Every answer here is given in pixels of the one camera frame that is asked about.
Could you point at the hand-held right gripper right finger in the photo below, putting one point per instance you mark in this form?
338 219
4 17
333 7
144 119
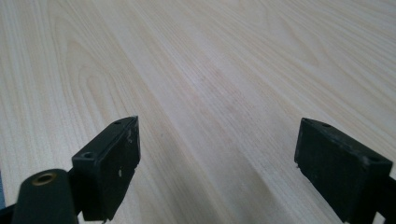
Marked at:
336 168

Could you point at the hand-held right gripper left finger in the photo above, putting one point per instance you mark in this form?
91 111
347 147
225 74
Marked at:
106 168

